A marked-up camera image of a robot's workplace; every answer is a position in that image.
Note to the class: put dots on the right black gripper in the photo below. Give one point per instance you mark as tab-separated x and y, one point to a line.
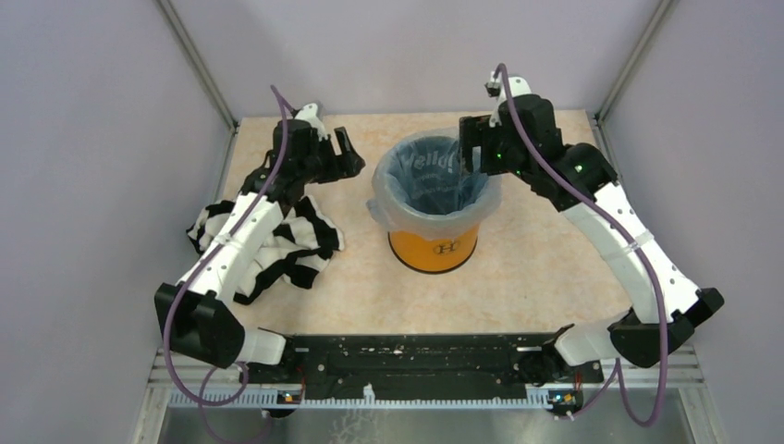
479	131

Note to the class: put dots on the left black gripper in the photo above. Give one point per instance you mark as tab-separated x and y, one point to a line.
350	162

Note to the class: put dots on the translucent blue plastic trash bag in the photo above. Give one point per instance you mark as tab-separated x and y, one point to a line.
420	187

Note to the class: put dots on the orange gold-rimmed trash bin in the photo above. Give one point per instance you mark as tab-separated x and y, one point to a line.
433	257

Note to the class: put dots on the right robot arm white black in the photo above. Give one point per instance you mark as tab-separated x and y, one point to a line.
666	306

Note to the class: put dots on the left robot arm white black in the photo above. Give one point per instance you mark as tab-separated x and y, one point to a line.
193	313

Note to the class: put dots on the black white striped cloth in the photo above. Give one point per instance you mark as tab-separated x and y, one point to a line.
296	251

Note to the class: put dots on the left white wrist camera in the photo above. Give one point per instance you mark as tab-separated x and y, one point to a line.
311	113

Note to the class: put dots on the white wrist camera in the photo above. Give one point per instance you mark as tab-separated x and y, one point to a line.
311	113
514	86

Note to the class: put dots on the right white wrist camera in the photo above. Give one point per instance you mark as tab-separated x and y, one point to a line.
514	86

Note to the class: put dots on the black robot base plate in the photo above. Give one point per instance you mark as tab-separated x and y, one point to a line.
430	367

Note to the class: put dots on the right aluminium corner post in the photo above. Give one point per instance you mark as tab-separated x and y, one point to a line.
662	11

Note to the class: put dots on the aluminium corner post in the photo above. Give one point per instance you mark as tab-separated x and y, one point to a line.
196	62
662	11

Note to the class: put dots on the left aluminium corner post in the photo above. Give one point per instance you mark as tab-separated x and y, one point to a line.
196	62

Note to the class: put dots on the white toothed cable duct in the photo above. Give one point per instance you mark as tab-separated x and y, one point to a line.
276	399

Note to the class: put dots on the aluminium frame rail front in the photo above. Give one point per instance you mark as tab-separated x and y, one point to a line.
683	371

